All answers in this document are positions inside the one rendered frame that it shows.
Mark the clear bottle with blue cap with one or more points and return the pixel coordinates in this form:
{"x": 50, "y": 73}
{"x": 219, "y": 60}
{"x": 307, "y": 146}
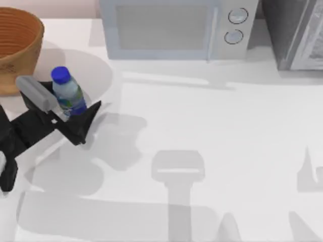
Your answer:
{"x": 68, "y": 94}

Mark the pale grey cabinet door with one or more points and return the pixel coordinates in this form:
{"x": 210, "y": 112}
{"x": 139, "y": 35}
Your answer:
{"x": 310, "y": 43}

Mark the pale microwave oven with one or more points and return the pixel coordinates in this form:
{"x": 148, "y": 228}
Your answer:
{"x": 227, "y": 53}

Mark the round microwave knob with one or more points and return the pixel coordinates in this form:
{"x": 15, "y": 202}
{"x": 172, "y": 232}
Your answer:
{"x": 238, "y": 15}
{"x": 233, "y": 37}

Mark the microwave oven door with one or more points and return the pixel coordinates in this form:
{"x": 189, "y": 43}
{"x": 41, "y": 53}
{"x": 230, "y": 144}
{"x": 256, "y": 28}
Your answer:
{"x": 159, "y": 27}

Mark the brown wooden basket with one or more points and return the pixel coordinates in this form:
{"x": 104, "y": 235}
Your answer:
{"x": 17, "y": 50}

